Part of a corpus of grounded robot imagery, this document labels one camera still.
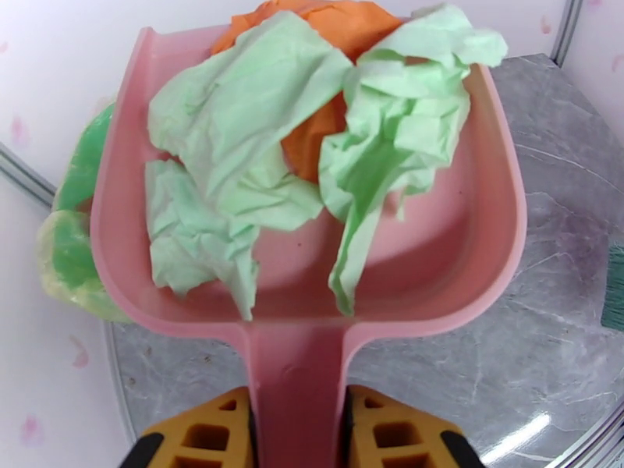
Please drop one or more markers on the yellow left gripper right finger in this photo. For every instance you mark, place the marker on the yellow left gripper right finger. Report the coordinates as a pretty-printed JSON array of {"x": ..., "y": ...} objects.
[{"x": 361, "y": 432}]

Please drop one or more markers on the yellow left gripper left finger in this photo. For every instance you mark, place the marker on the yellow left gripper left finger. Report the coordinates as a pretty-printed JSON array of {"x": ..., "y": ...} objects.
[{"x": 239, "y": 435}]

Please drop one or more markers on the green paper scrap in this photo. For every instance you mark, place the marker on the green paper scrap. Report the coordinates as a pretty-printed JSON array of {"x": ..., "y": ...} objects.
[
  {"x": 243, "y": 115},
  {"x": 195, "y": 247},
  {"x": 404, "y": 120}
]

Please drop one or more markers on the pink plastic dustpan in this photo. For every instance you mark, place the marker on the pink plastic dustpan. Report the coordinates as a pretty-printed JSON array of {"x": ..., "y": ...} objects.
[{"x": 438, "y": 247}]

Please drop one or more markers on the teal hand brush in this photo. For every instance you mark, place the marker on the teal hand brush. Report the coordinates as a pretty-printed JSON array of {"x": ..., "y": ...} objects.
[{"x": 615, "y": 291}]

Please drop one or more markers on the orange paper scrap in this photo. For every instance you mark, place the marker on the orange paper scrap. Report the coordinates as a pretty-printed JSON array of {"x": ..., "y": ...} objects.
[{"x": 341, "y": 23}]

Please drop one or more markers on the yellowish plastic bin liner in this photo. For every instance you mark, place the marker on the yellowish plastic bin liner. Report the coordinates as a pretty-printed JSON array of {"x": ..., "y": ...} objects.
[{"x": 48, "y": 247}]

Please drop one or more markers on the green plastic trash bin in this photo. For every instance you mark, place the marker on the green plastic trash bin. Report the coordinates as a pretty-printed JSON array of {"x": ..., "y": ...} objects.
[{"x": 83, "y": 159}]

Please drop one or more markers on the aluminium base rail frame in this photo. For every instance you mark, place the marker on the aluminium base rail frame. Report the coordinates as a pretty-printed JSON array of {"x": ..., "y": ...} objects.
[{"x": 604, "y": 442}]

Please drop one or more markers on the aluminium corner post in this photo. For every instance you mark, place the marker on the aluminium corner post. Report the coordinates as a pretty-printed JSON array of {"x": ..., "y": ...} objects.
[
  {"x": 27, "y": 171},
  {"x": 568, "y": 28}
]

